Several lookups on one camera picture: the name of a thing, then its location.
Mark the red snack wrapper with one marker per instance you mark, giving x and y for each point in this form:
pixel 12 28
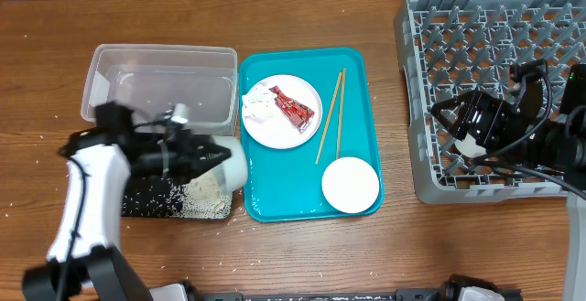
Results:
pixel 298 114

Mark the clear plastic bin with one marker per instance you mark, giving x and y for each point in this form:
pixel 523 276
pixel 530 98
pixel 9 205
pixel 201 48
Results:
pixel 152 78

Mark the wooden chopstick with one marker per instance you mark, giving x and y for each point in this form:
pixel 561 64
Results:
pixel 328 118
pixel 339 130

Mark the small pink plate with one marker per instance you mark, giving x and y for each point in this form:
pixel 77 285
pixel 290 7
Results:
pixel 350 185

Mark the grey bowl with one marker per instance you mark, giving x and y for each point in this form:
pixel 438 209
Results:
pixel 232 173

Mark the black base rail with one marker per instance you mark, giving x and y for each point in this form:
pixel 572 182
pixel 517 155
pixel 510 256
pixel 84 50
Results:
pixel 456 288

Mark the pile of rice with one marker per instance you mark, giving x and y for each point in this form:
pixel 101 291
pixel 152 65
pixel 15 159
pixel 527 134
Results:
pixel 203 198

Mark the grey dishwasher rack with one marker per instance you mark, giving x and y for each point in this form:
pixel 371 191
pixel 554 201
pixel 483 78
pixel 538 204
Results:
pixel 448 47

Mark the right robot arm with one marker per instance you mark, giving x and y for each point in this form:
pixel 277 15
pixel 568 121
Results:
pixel 520 140

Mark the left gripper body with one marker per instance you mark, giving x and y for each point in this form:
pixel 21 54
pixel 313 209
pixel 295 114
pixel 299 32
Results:
pixel 176 156

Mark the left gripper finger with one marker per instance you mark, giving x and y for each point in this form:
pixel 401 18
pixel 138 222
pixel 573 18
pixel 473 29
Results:
pixel 204 147
pixel 209 165

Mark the teal serving tray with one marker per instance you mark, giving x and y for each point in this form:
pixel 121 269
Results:
pixel 285 184

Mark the large white plate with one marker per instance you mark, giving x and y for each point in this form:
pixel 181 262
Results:
pixel 277 132

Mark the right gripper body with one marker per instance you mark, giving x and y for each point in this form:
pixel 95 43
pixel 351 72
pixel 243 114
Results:
pixel 500 127

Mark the white tissue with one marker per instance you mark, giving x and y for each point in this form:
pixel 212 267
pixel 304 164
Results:
pixel 259 103

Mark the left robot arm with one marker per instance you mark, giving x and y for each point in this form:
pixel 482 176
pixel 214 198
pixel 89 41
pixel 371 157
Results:
pixel 100 161

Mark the white cup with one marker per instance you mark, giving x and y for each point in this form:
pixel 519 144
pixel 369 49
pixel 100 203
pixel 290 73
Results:
pixel 468 147

